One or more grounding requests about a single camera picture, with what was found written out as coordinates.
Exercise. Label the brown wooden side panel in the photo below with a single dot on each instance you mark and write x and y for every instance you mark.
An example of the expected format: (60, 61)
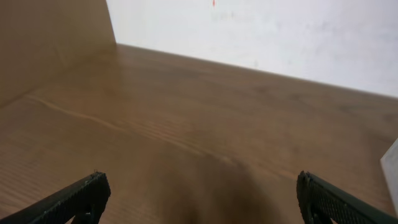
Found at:
(43, 38)

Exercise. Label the translucent white plastic basket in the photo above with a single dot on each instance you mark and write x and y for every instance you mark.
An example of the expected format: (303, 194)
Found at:
(389, 164)

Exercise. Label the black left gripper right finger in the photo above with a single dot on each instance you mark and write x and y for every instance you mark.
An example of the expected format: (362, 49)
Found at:
(323, 203)

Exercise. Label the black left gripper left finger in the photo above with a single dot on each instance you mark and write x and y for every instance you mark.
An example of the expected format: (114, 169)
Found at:
(81, 202)

